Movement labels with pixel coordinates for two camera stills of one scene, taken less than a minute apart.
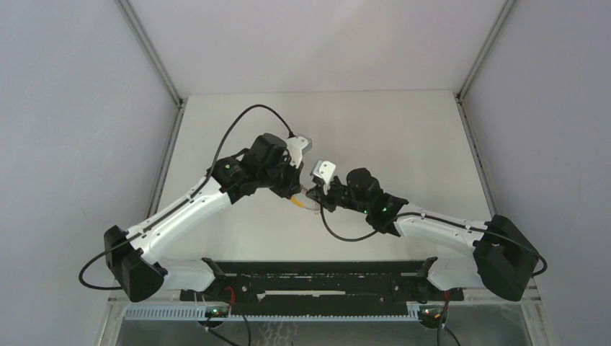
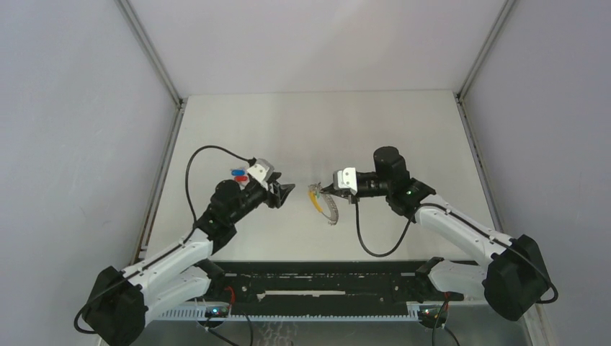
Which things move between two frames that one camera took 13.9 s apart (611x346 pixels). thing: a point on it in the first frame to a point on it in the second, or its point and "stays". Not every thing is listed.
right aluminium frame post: x=496 y=24 stays
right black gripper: x=318 y=192 to x=340 y=192
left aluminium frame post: x=173 y=135 stays
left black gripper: x=293 y=186 to x=271 y=199
